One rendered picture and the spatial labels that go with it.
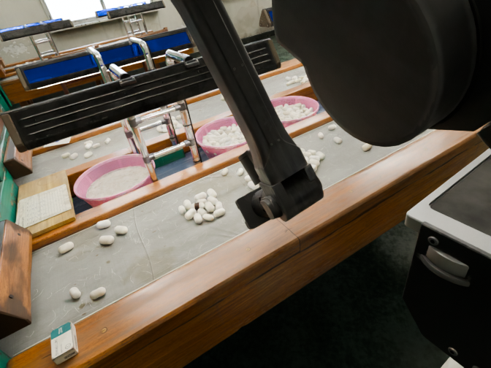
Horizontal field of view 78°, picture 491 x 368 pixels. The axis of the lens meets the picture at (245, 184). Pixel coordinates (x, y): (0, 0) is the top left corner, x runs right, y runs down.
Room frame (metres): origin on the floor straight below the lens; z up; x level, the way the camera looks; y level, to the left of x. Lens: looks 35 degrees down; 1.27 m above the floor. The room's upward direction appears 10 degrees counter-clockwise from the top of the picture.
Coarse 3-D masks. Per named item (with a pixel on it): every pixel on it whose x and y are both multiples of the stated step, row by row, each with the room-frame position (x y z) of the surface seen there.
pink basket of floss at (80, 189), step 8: (112, 160) 1.02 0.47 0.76; (120, 160) 1.02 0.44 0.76; (128, 160) 1.02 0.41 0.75; (136, 160) 1.01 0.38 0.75; (152, 160) 0.95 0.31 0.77; (104, 168) 0.99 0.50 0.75; (112, 168) 1.00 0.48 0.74; (80, 176) 0.92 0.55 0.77; (88, 176) 0.95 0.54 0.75; (96, 176) 0.96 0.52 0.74; (80, 184) 0.90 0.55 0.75; (88, 184) 0.92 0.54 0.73; (144, 184) 0.83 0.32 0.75; (80, 192) 0.86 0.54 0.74; (128, 192) 0.78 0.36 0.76; (88, 200) 0.77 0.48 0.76; (96, 200) 0.77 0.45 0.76; (104, 200) 0.77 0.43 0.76
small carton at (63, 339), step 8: (64, 328) 0.34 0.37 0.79; (72, 328) 0.34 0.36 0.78; (56, 336) 0.32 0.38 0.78; (64, 336) 0.32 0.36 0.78; (72, 336) 0.32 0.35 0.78; (56, 344) 0.31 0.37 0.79; (64, 344) 0.30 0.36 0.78; (72, 344) 0.30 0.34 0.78; (56, 352) 0.29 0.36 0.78; (64, 352) 0.29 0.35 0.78; (72, 352) 0.29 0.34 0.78; (56, 360) 0.28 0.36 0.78; (64, 360) 0.29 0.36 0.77
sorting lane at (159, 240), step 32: (320, 128) 1.03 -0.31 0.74; (320, 160) 0.81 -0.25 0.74; (352, 160) 0.78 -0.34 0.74; (192, 192) 0.76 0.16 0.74; (224, 192) 0.73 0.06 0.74; (128, 224) 0.66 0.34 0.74; (160, 224) 0.63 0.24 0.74; (192, 224) 0.61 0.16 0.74; (224, 224) 0.59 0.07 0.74; (32, 256) 0.59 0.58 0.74; (64, 256) 0.57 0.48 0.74; (96, 256) 0.55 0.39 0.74; (128, 256) 0.53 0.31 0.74; (160, 256) 0.52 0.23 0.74; (192, 256) 0.50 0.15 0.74; (32, 288) 0.48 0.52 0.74; (64, 288) 0.47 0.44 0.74; (96, 288) 0.45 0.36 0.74; (128, 288) 0.44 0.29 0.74; (32, 320) 0.40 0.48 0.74; (64, 320) 0.39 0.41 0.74
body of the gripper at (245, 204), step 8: (256, 192) 0.47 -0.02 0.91; (240, 200) 0.47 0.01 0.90; (248, 200) 0.47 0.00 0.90; (256, 200) 0.44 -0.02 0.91; (240, 208) 0.46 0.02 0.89; (248, 208) 0.46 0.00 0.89; (256, 208) 0.44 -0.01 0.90; (248, 216) 0.45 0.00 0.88; (256, 216) 0.45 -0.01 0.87; (264, 216) 0.44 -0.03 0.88; (248, 224) 0.44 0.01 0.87; (256, 224) 0.44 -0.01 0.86
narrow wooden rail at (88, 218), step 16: (288, 128) 1.03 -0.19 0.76; (304, 128) 1.01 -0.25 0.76; (208, 160) 0.89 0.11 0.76; (224, 160) 0.87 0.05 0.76; (176, 176) 0.82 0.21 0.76; (192, 176) 0.81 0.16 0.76; (144, 192) 0.76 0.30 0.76; (160, 192) 0.77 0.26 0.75; (96, 208) 0.72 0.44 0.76; (112, 208) 0.71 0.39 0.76; (128, 208) 0.72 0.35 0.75; (64, 224) 0.67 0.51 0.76; (80, 224) 0.67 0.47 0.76; (32, 240) 0.63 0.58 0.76; (48, 240) 0.63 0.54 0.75
